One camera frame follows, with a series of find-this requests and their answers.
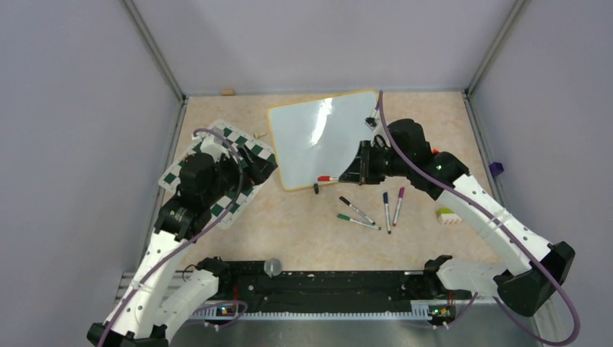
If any green whiteboard marker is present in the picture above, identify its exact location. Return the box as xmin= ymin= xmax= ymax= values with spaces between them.
xmin=336 ymin=213 xmax=381 ymax=231

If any purple whiteboard marker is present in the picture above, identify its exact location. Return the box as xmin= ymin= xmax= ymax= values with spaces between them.
xmin=392 ymin=187 xmax=406 ymax=227

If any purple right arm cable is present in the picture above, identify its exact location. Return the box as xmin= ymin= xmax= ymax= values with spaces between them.
xmin=375 ymin=90 xmax=581 ymax=347

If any black whiteboard marker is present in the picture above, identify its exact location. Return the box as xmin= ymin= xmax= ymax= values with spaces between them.
xmin=339 ymin=196 xmax=376 ymax=225

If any purple block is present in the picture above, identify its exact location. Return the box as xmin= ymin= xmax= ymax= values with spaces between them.
xmin=489 ymin=162 xmax=505 ymax=177

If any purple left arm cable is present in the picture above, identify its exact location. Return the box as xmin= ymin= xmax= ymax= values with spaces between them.
xmin=95 ymin=127 xmax=250 ymax=347

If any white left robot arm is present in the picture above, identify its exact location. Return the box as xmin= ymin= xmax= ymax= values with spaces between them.
xmin=87 ymin=138 xmax=277 ymax=346

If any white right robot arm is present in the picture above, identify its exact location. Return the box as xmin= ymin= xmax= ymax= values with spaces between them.
xmin=340 ymin=117 xmax=575 ymax=317

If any grey round knob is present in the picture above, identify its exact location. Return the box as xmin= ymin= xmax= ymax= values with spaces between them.
xmin=264 ymin=258 xmax=283 ymax=278

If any green white toy brick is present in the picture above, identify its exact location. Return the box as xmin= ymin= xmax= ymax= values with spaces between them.
xmin=435 ymin=207 xmax=463 ymax=225

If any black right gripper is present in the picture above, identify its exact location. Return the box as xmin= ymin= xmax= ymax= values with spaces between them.
xmin=340 ymin=140 xmax=411 ymax=184

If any green white chessboard mat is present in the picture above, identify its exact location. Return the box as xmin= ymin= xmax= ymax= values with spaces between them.
xmin=155 ymin=120 xmax=275 ymax=236

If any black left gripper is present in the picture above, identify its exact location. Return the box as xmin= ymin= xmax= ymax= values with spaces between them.
xmin=204 ymin=142 xmax=278 ymax=205

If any blue whiteboard marker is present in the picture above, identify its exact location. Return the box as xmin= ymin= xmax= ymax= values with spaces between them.
xmin=382 ymin=192 xmax=392 ymax=234

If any yellow framed whiteboard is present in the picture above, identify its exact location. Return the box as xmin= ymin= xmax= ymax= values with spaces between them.
xmin=267 ymin=90 xmax=378 ymax=191

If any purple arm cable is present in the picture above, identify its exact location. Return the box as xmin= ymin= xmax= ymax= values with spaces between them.
xmin=375 ymin=90 xmax=581 ymax=347
xmin=95 ymin=127 xmax=250 ymax=347

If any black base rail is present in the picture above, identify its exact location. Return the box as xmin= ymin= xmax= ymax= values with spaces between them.
xmin=194 ymin=257 xmax=472 ymax=314

